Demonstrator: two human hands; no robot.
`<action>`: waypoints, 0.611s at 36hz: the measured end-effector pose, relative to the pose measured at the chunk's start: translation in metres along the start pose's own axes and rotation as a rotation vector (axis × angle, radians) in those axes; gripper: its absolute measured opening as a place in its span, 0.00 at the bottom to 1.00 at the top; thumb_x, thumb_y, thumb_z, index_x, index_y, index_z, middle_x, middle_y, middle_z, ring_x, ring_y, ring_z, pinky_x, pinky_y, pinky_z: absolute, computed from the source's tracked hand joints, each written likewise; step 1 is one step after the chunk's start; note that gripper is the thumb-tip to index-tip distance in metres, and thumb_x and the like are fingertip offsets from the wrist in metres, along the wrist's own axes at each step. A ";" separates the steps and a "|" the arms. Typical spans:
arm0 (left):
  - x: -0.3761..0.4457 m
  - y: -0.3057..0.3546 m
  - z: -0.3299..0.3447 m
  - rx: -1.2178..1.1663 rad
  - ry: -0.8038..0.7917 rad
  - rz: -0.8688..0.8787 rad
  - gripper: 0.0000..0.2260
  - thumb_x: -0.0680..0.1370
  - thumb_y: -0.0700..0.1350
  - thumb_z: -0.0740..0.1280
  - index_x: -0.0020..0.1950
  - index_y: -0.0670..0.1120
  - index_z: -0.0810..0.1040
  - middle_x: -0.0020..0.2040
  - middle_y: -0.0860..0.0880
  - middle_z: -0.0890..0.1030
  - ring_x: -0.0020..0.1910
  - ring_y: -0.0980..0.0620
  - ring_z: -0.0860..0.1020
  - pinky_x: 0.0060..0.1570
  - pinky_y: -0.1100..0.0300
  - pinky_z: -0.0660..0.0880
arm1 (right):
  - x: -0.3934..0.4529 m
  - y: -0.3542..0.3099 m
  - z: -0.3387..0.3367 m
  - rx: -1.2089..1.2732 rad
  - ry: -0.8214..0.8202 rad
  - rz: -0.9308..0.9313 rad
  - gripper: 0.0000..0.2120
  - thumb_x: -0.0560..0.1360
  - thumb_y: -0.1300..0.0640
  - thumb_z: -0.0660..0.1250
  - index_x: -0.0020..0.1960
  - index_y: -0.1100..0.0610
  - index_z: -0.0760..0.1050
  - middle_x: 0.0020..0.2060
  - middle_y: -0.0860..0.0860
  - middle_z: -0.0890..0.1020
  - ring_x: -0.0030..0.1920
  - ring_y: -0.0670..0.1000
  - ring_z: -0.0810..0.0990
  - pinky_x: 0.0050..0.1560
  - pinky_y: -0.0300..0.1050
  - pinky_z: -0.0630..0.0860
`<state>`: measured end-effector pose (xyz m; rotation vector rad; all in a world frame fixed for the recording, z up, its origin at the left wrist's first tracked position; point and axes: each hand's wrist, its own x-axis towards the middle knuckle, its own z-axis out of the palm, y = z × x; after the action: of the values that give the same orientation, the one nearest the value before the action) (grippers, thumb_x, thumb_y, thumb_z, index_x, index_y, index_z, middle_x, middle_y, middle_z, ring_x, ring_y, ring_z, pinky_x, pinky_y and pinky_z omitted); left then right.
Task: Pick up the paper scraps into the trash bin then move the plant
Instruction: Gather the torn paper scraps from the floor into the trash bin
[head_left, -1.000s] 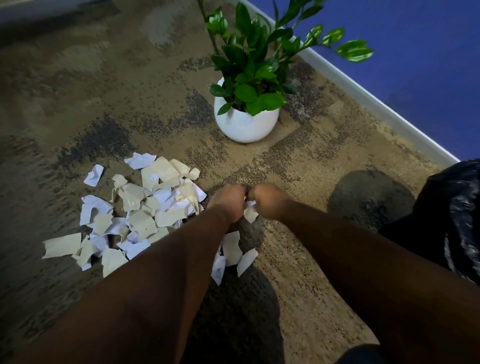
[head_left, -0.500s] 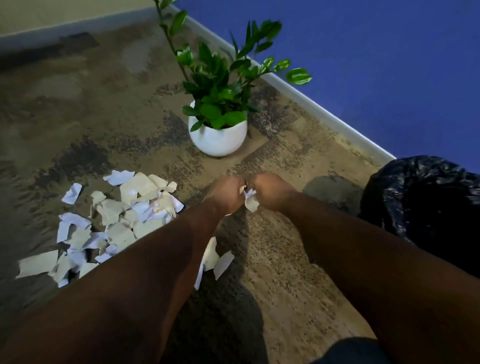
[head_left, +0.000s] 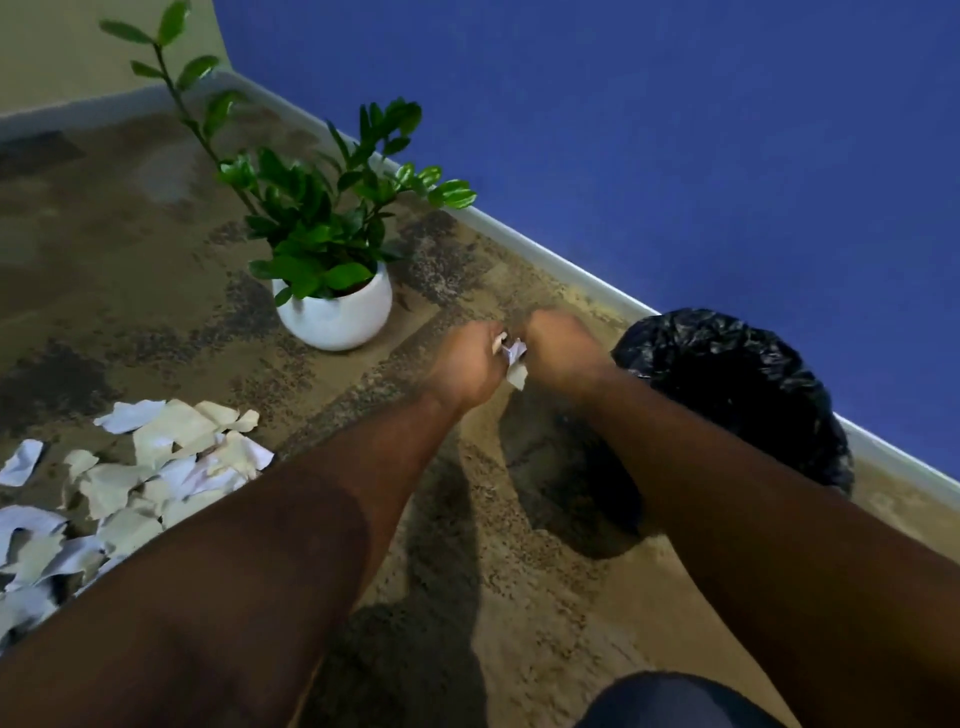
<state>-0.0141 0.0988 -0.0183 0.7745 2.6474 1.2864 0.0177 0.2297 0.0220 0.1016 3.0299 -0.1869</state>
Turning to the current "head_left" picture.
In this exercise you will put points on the person's right hand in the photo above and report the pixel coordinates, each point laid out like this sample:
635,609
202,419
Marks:
562,352

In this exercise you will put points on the person's left hand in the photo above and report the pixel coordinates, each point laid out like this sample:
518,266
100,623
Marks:
469,367

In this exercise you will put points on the small bunch of paper scraps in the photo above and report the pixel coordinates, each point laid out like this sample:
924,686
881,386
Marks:
517,375

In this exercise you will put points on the green potted plant white pot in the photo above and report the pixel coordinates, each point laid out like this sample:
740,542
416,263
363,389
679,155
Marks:
337,322

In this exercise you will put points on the black bin with liner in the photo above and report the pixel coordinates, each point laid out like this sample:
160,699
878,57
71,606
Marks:
735,397

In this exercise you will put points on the pile of torn paper scraps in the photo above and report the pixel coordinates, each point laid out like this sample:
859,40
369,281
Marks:
172,427

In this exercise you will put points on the person's left forearm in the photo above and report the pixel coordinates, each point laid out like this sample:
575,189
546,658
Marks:
390,465

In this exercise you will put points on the person's right forearm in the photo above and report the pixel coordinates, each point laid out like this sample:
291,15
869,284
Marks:
712,487

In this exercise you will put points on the white baseboard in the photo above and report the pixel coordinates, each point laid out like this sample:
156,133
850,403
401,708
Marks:
525,251

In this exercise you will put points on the blue shorts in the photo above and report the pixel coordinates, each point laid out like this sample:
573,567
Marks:
675,705

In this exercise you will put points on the grey baseboard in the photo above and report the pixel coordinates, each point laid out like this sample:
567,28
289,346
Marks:
75,112

